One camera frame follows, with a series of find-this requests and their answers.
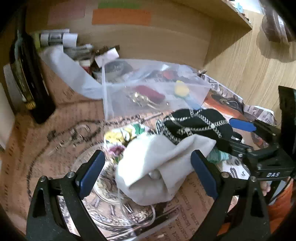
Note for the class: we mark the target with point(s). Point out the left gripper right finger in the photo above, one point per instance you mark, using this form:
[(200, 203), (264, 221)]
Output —
[(239, 211)]

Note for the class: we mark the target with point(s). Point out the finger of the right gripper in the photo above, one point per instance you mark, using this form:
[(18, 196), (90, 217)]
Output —
[(242, 151), (260, 128)]

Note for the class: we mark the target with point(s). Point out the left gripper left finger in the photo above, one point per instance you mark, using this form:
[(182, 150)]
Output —
[(45, 220)]

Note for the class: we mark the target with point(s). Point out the green knit cloth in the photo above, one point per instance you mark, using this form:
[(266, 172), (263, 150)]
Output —
[(217, 156)]

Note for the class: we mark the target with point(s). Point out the black pouch with chain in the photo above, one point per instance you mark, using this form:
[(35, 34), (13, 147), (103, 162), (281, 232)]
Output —
[(187, 122)]

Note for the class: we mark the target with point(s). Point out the beige cloth pouch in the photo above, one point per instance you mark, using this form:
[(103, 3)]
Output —
[(153, 168)]

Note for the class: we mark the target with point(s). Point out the red fabric item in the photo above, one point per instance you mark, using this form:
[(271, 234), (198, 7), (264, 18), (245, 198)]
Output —
[(151, 94)]

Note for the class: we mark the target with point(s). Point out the floral fabric scrunchie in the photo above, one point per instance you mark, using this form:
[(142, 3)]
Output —
[(117, 139)]

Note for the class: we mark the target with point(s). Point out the yellow soft toy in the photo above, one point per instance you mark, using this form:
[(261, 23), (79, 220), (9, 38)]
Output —
[(181, 90)]

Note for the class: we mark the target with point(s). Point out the person's hand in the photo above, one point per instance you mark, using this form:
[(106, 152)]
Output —
[(265, 187)]

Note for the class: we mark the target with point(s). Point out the orange fox print cloth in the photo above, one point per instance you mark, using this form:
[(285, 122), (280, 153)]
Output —
[(230, 105)]

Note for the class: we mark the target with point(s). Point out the glass plate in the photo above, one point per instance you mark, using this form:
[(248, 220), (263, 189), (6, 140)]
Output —
[(110, 209)]

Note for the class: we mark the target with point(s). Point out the clear plastic storage bin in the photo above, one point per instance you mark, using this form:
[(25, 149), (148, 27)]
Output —
[(132, 87)]

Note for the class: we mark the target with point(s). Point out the white plastic sheet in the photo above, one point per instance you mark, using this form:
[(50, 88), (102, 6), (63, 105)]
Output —
[(71, 72)]

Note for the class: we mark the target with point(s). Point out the dark glass bottle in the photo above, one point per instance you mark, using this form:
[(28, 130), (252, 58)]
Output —
[(27, 72)]

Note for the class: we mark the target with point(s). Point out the orange paper label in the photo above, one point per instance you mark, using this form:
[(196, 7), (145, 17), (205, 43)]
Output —
[(114, 16)]

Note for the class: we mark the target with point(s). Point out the stack of papers and books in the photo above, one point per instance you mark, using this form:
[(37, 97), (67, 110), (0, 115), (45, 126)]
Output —
[(86, 56)]

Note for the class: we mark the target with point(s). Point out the green paper label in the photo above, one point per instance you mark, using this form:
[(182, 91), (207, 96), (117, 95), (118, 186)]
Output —
[(116, 4)]

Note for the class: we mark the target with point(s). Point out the pink paper label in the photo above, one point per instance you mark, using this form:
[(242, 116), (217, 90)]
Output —
[(65, 11)]

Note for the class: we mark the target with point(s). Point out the brown object on wall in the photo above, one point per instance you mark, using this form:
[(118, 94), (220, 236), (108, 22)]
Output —
[(275, 28)]

